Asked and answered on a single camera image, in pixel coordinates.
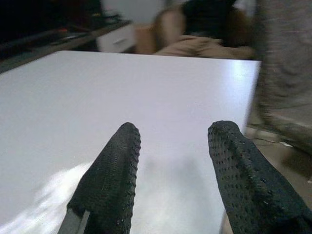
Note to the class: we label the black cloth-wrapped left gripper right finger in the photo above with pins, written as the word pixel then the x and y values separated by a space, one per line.
pixel 246 180

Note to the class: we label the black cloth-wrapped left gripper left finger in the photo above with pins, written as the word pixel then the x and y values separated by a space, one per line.
pixel 112 175

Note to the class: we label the white table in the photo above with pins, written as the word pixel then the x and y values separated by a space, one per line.
pixel 122 109

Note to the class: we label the grey patterned blanket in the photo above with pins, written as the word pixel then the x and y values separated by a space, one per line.
pixel 285 73

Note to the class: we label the white drawer cabinet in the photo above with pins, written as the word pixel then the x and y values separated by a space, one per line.
pixel 115 40

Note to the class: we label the tan brown sofa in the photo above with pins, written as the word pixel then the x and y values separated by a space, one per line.
pixel 195 41

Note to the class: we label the dark tv stand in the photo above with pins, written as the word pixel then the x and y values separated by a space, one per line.
pixel 48 36

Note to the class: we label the black cushion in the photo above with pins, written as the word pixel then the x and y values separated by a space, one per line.
pixel 209 22

